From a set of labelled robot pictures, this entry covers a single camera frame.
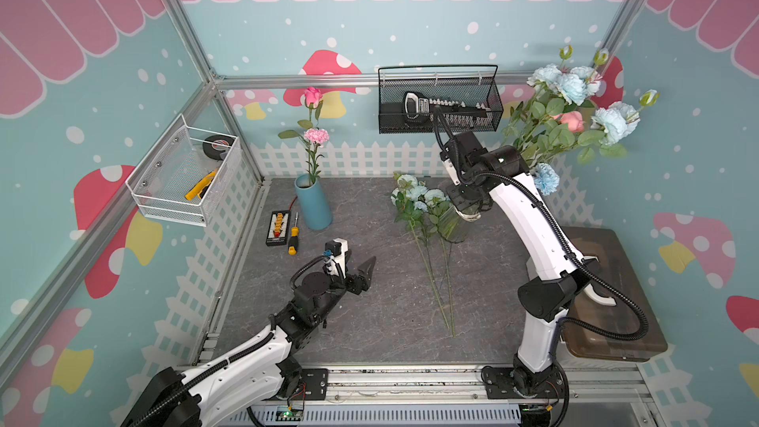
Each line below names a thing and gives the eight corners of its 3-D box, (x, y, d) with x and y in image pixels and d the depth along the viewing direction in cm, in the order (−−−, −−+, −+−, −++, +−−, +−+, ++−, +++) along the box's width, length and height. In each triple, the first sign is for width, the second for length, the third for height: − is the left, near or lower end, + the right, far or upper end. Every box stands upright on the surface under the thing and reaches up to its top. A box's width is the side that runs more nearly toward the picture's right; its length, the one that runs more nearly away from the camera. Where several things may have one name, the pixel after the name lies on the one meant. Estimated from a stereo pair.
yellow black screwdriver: (289, 256, 100) (287, 252, 98) (294, 216, 111) (292, 212, 109) (297, 255, 100) (295, 251, 98) (301, 216, 111) (299, 211, 109)
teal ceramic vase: (306, 229, 106) (291, 192, 90) (310, 211, 112) (297, 173, 96) (330, 229, 106) (320, 192, 90) (333, 211, 112) (324, 173, 96)
